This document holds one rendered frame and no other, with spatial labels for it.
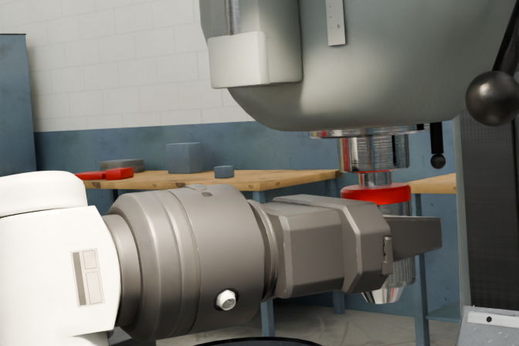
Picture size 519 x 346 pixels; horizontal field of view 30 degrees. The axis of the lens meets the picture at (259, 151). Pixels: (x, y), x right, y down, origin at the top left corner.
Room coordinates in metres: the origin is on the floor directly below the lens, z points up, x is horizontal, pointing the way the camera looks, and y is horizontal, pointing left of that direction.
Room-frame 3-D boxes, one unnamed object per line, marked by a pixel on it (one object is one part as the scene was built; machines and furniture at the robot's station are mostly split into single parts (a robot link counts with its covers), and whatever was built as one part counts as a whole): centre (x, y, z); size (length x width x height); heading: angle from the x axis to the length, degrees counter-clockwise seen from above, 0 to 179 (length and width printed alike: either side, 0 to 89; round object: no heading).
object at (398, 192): (0.65, -0.08, 1.26); 0.05 x 0.05 x 0.01
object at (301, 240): (0.61, 0.01, 1.24); 0.13 x 0.12 x 0.10; 27
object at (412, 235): (0.62, -0.09, 1.24); 0.06 x 0.02 x 0.03; 117
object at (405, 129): (0.65, -0.08, 1.31); 0.09 x 0.09 x 0.01
